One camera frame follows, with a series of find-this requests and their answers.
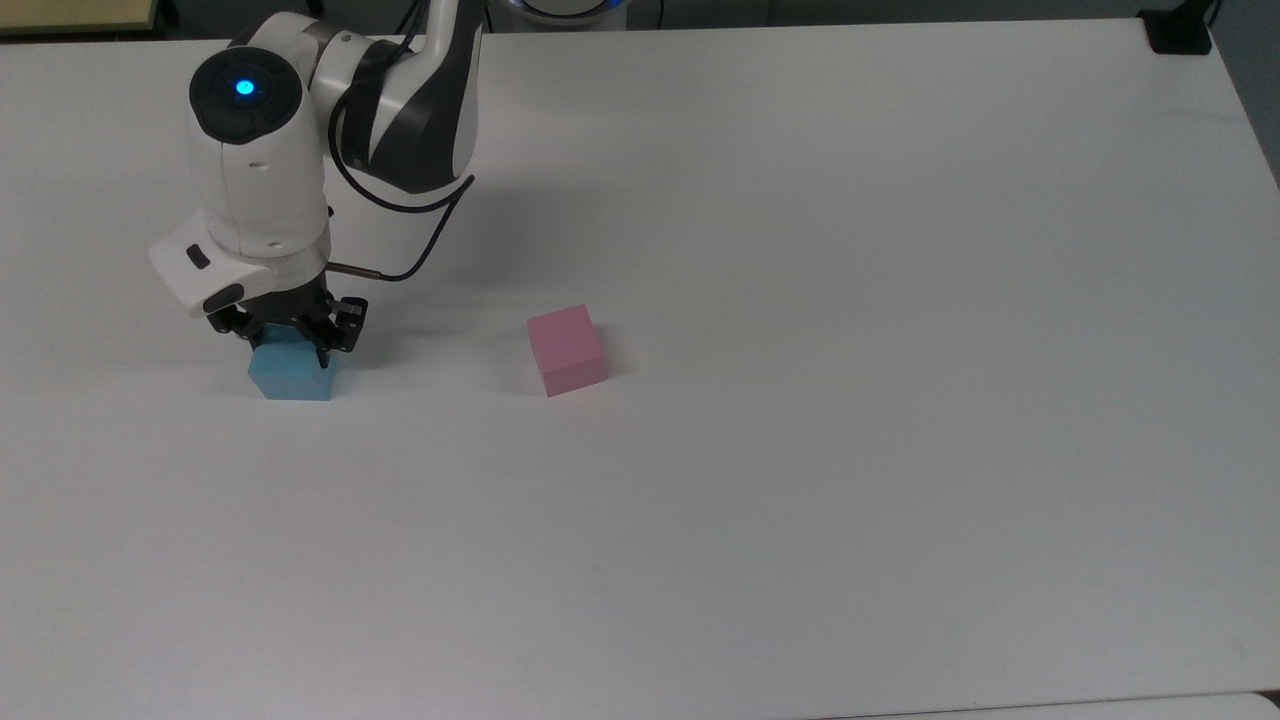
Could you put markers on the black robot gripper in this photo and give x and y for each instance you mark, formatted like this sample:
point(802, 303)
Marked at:
point(300, 305)

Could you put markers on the blue foam cube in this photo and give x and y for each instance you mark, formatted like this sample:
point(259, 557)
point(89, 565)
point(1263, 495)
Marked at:
point(290, 372)

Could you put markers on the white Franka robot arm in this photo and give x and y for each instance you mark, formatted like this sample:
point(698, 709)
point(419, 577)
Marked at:
point(270, 160)

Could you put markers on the white robot base with blue light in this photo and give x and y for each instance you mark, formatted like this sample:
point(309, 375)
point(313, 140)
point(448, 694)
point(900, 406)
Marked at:
point(570, 8)

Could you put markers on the pink foam cube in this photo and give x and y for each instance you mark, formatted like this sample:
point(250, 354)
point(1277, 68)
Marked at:
point(566, 349)

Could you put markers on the yellow wooden board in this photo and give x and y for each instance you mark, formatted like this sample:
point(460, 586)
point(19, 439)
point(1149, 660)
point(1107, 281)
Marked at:
point(75, 14)

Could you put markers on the black table clamp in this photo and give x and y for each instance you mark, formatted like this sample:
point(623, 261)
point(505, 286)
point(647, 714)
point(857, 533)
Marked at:
point(1180, 30)

